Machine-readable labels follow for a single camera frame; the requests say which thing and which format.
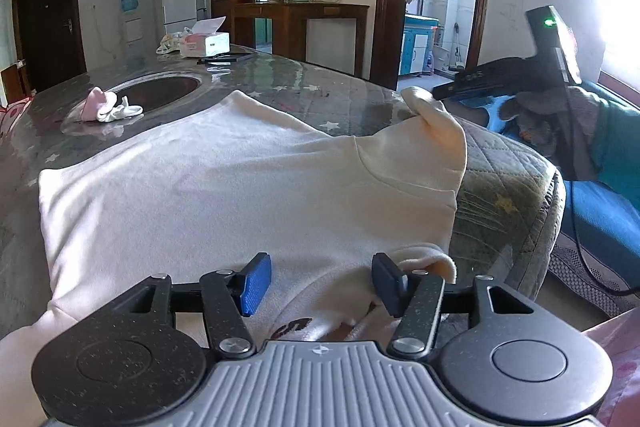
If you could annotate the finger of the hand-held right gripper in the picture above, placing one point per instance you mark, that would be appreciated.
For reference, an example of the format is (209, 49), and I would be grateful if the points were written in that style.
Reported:
(450, 91)

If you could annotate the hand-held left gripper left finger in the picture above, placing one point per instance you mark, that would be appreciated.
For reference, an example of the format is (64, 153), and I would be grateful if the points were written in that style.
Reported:
(255, 284)

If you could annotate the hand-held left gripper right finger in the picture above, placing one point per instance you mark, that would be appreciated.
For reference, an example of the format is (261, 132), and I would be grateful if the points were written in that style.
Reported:
(387, 287)

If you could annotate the cream sweatshirt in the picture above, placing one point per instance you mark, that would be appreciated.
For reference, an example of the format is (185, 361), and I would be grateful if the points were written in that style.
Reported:
(200, 197)

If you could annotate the person's right hand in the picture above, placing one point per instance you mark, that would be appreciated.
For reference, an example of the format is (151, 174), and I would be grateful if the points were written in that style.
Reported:
(545, 117)

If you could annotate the mop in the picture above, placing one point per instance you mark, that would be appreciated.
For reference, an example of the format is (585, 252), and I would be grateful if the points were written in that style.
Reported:
(454, 68)

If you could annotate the purple bottle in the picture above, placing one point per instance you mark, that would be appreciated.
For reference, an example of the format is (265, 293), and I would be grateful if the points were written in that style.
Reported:
(430, 62)

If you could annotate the blue bathroom cabinet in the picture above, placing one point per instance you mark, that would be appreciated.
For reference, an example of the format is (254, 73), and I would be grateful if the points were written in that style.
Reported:
(415, 42)

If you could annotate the grey star quilted table cover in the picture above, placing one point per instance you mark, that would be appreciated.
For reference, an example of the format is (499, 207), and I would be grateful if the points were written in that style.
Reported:
(500, 187)

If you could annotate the wooden console table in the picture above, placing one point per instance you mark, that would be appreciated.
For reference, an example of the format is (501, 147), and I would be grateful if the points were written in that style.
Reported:
(300, 9)

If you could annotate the blue cloth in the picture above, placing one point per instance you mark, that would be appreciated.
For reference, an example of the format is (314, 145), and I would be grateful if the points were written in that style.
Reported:
(610, 232)

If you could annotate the round black table hob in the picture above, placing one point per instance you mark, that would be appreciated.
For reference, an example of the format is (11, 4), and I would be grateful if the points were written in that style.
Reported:
(160, 92)

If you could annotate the white small cloth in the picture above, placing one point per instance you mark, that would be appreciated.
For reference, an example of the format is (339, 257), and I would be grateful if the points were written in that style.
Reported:
(120, 112)

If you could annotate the pink white tissue box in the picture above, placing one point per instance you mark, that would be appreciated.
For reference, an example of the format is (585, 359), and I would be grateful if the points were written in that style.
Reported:
(205, 44)

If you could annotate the person's pink clothing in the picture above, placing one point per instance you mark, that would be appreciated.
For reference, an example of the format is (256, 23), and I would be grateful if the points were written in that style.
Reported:
(620, 367)

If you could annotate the patterned cloth bundle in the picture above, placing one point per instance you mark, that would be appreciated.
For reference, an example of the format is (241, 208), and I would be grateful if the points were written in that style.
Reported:
(167, 42)

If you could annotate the water dispenser with blue bottle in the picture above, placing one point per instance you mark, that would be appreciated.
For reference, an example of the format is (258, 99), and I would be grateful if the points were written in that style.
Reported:
(131, 32)

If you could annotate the white refrigerator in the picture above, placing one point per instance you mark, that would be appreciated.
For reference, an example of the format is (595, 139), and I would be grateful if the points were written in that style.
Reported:
(177, 2)

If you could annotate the polka-dot play tent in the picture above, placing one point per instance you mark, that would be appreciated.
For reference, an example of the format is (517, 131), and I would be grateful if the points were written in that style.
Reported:
(10, 117)

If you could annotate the small wooden cabinet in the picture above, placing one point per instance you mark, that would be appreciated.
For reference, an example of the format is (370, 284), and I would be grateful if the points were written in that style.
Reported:
(12, 82)

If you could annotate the dark wooden door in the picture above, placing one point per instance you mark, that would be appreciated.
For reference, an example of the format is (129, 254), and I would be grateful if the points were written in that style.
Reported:
(47, 32)

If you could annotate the black flat frame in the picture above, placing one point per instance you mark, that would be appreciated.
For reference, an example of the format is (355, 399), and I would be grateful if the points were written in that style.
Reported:
(230, 57)

